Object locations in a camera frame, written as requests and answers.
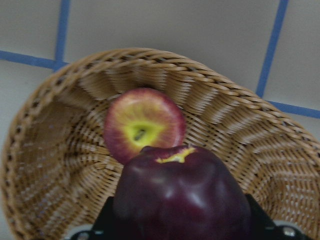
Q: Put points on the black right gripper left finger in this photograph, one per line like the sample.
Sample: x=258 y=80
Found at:
x=103 y=227

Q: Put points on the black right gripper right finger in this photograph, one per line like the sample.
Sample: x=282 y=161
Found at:
x=264 y=228

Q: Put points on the dark red apple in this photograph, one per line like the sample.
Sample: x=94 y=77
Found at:
x=179 y=193

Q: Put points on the light red apple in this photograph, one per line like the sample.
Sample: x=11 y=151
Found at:
x=142 y=117

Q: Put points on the woven wicker basket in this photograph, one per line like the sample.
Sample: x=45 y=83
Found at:
x=56 y=172

